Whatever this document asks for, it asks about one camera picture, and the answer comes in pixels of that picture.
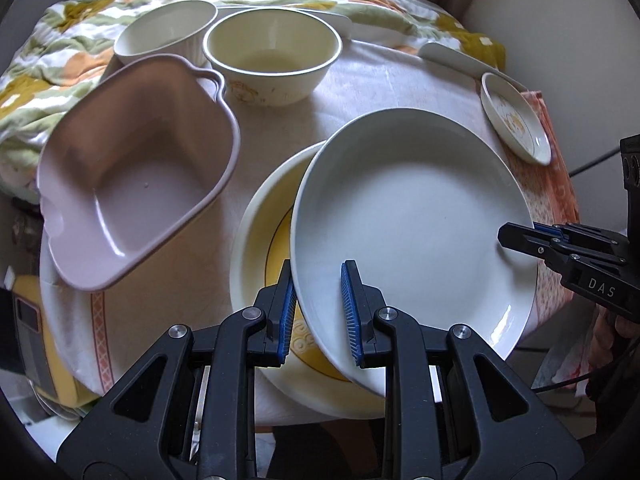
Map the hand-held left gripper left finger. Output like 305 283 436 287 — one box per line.
56 259 297 480

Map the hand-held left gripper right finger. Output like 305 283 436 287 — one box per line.
341 260 586 480

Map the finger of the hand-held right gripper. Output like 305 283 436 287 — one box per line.
497 222 628 273
531 222 628 251

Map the yellow rimmed round plate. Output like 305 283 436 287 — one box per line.
229 141 388 420

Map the large white round plate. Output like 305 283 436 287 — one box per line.
290 107 540 397

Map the small printed saucer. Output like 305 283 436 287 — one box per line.
480 73 552 166

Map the pink square dish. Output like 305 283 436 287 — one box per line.
36 54 242 292

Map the cream bowl with green rim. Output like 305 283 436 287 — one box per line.
202 8 343 107

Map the white ribbed bowl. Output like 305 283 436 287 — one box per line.
113 0 218 68

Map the person's right hand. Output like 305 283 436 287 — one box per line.
587 307 640 401

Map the white and orange tablecloth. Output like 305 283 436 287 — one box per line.
39 35 581 411

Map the yellow cylindrical container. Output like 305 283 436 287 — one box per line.
10 275 101 417

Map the floral blanket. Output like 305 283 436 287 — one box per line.
0 0 506 206

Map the black cable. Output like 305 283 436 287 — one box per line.
530 360 601 396
567 147 623 178

